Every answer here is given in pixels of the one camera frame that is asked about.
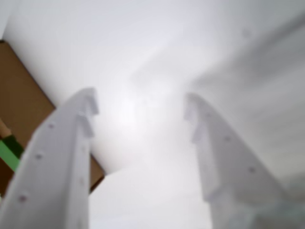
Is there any brown cardboard box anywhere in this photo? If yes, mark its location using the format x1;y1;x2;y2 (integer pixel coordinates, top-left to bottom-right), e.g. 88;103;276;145
0;40;105;195

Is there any green cube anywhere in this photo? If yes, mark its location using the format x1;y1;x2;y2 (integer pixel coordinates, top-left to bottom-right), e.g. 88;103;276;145
0;134;26;173

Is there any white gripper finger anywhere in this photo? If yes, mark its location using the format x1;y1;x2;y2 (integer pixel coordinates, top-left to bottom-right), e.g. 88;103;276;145
0;87;100;229
183;92;289;229

